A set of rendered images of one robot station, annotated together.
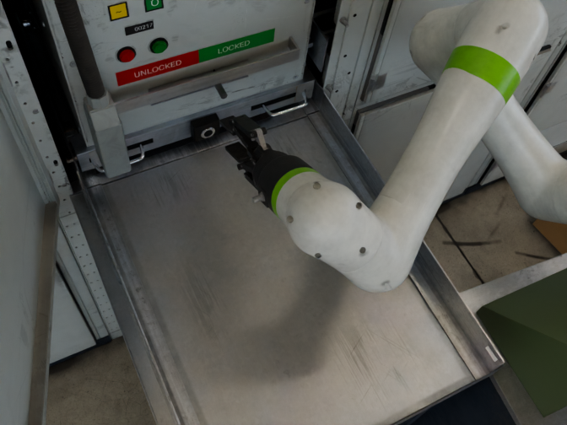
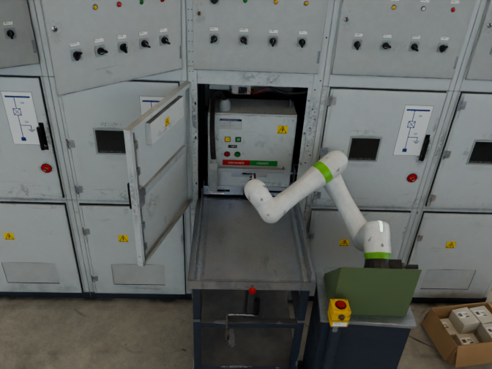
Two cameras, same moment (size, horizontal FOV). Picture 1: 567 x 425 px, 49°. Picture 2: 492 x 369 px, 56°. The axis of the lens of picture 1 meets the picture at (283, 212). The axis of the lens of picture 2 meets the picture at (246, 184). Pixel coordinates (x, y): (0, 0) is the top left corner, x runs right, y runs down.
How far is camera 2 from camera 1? 1.59 m
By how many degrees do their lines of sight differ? 34
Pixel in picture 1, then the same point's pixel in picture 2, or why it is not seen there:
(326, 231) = (251, 187)
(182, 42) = (245, 156)
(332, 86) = not seen: hidden behind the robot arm
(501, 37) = (326, 159)
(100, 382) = (179, 311)
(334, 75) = not seen: hidden behind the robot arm
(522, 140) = (349, 211)
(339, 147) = (294, 211)
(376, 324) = (277, 258)
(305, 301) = (255, 244)
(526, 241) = (416, 332)
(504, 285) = not seen: hidden behind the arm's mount
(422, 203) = (287, 196)
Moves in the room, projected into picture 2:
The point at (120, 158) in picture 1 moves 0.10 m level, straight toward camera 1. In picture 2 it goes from (214, 184) to (211, 193)
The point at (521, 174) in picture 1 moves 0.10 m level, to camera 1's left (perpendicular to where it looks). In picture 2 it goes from (349, 225) to (332, 218)
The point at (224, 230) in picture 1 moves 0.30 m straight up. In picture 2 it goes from (239, 220) to (241, 176)
